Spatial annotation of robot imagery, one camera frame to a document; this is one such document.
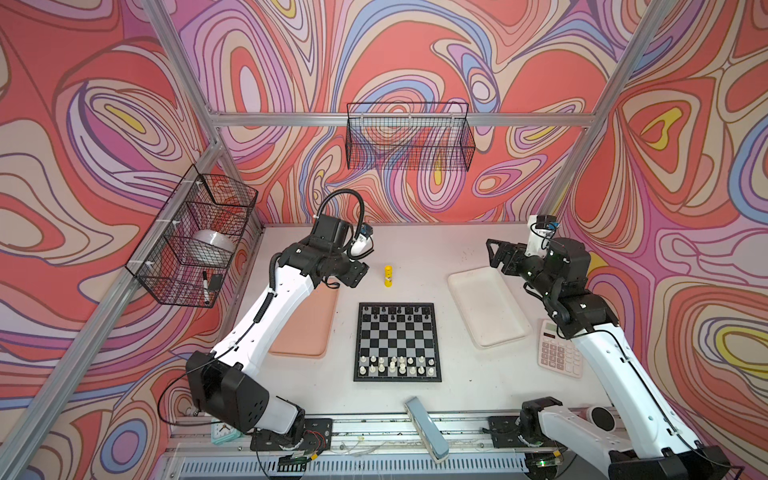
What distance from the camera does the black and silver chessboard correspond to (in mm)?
829

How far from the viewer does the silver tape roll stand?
705 millimetres

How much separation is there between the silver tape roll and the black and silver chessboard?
1.40ft
